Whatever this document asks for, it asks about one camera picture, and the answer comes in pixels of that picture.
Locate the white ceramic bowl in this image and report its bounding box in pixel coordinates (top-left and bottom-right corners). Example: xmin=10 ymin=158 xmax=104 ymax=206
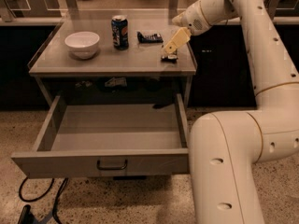
xmin=64 ymin=32 xmax=100 ymax=60

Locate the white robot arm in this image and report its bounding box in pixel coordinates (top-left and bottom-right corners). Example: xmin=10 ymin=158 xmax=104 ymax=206
xmin=163 ymin=0 xmax=299 ymax=224

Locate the blue pepsi can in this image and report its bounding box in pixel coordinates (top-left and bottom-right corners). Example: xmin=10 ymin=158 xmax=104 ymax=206
xmin=111 ymin=15 xmax=129 ymax=50

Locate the black drawer handle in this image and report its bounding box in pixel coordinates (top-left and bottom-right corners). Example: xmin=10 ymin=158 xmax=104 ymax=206
xmin=96 ymin=160 xmax=128 ymax=171

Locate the grey cabinet with counter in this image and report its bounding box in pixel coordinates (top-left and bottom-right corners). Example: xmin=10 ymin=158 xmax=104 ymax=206
xmin=30 ymin=9 xmax=196 ymax=102

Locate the black floor cable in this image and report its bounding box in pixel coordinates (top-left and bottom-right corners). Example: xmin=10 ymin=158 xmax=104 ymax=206
xmin=18 ymin=176 xmax=70 ymax=224

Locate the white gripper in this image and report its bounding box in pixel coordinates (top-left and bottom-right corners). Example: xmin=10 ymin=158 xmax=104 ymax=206
xmin=163 ymin=0 xmax=237 ymax=55

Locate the black plug on floor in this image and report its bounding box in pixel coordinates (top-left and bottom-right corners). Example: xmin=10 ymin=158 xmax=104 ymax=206
xmin=17 ymin=204 xmax=34 ymax=224

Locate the open grey top drawer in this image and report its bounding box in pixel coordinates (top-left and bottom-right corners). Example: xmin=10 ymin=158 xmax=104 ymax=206
xmin=11 ymin=94 xmax=189 ymax=178

